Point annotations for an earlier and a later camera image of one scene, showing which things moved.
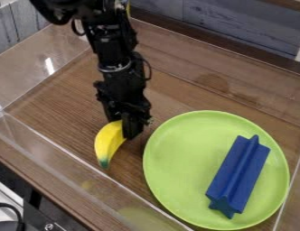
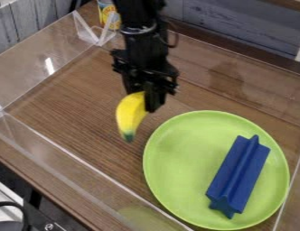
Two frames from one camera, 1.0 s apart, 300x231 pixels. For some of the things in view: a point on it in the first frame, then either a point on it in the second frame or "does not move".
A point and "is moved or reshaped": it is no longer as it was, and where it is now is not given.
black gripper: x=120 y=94 → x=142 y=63
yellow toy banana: x=108 y=138 is moved or reshaped
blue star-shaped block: x=235 y=179 does not move
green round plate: x=182 y=158 does not move
